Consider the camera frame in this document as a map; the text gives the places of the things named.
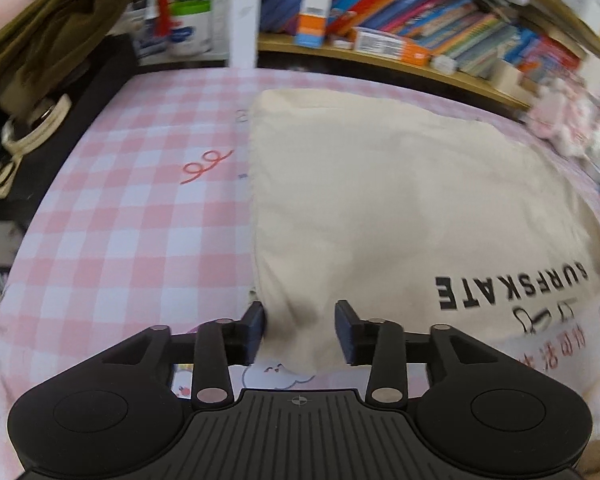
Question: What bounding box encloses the small white box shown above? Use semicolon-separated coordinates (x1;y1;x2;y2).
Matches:
430;54;459;74

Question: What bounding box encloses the olive green garment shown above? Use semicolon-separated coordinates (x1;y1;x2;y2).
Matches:
0;0;141;101

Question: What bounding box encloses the row of colourful books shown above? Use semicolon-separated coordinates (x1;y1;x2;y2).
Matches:
260;0;581;79

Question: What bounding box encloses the blue white bottle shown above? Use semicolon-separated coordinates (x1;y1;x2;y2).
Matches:
132;7;169;59

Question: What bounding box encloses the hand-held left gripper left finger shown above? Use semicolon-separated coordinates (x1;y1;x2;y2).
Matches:
92;301;267;409

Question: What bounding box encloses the white jar with green lid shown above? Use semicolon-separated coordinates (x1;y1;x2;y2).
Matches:
167;0;214;57

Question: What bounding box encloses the cream printed T-shirt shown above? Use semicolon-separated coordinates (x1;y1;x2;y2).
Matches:
247;89;600;377

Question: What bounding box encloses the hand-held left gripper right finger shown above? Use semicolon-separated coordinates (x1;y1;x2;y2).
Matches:
334;300;506;407

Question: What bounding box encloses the pink checked cartoon desk mat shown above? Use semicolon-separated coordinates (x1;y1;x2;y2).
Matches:
0;67;600;442

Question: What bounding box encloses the pink fluffy garment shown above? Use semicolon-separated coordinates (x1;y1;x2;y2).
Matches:
0;0;31;46

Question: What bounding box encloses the flat white orange box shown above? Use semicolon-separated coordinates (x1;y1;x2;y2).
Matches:
352;27;434;67

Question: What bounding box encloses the red bottle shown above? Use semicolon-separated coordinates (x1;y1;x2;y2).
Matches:
155;0;176;36

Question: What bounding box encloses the pink plush bunny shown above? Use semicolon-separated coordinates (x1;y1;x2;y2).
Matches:
525;77;600;156

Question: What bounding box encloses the tall white orange box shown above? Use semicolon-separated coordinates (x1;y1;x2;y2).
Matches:
294;0;339;49

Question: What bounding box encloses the wooden bookshelf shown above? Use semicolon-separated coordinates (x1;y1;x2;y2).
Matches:
227;0;600;112

